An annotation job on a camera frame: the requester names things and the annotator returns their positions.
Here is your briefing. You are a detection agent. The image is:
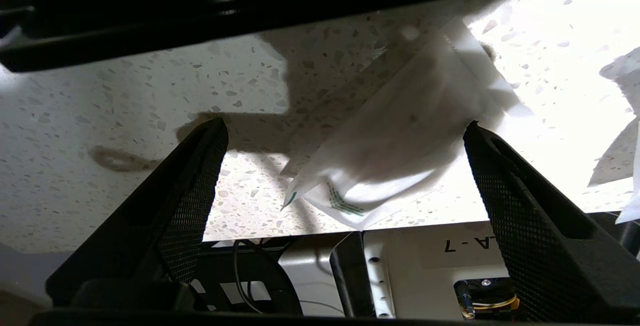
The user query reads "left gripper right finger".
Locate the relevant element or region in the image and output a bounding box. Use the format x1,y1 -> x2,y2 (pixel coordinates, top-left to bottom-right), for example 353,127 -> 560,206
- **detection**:
462,121 -> 640,324

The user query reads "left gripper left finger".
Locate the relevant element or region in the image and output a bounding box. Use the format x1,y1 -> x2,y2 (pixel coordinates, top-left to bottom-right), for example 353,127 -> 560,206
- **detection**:
45,117 -> 230,311

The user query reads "clear plastic packet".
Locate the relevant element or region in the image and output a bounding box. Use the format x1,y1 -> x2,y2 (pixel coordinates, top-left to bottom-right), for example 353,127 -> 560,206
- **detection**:
279,16 -> 535,231

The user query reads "black pull-out drawer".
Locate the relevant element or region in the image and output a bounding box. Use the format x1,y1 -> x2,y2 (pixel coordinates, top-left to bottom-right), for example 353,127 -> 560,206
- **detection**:
0,0 -> 621,74

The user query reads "white robot base panel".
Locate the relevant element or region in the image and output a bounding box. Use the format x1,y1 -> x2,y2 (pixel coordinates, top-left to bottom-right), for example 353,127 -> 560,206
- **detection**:
202,220 -> 513,319

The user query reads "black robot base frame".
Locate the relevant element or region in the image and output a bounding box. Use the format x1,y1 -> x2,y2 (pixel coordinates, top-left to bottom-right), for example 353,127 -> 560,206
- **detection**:
190,233 -> 377,317

